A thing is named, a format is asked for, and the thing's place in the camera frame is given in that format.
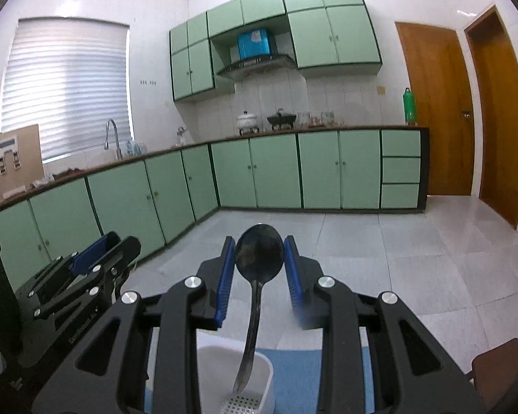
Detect left wooden door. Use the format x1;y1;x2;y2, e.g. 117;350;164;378
396;21;474;195

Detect wooden door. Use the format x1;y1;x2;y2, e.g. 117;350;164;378
465;7;518;227
396;21;474;195

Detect brown cardboard board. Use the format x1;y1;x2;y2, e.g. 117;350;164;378
0;124;45;202

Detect blue box above hood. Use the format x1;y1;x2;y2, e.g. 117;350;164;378
238;28;271;60

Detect black range hood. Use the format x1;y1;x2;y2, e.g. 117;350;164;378
217;54;296;81

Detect brown chair seat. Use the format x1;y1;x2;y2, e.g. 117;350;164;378
466;337;518;408

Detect white cooking pot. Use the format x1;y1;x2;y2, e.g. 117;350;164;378
237;110;259;136

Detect green upper kitchen cabinets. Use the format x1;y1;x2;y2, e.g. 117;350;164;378
169;0;383;102

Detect right wooden door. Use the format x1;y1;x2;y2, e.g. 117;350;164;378
465;7;518;227

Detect chrome sink faucet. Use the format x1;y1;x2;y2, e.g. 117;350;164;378
103;118;124;161

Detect green lower kitchen cabinets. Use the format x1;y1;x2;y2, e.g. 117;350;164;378
0;126;430;288

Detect white window blind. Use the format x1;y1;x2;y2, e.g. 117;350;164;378
0;18;134;161

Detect green bottle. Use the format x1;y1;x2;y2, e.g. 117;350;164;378
402;88;416;126

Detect blue table mat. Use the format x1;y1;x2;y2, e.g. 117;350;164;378
143;347;377;414

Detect black wok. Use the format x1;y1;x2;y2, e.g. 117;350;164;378
267;108;296;131

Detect green kitchen cabinets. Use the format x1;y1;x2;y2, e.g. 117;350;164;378
0;126;430;288
169;0;383;102

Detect black ladle spoon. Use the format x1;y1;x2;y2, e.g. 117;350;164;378
233;223;284;393

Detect white double utensil holder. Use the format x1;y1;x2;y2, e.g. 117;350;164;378
196;344;275;414

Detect small kettle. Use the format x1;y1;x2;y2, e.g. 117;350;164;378
176;126;187;146

